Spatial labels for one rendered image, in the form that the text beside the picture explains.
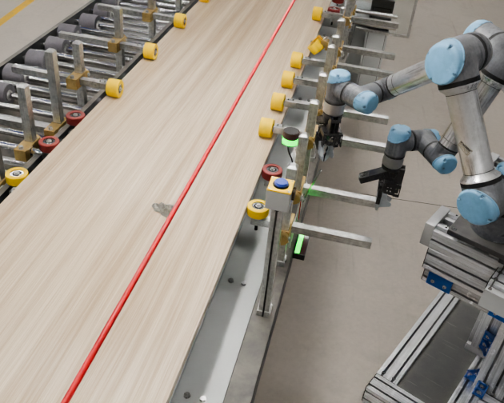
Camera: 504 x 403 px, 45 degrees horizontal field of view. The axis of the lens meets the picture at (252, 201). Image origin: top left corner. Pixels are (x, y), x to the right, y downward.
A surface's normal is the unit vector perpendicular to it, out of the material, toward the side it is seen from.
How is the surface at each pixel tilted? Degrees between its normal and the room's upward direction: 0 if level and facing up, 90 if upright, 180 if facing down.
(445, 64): 83
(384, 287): 0
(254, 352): 0
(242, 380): 0
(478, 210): 96
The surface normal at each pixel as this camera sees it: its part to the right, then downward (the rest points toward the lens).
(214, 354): 0.08, -0.80
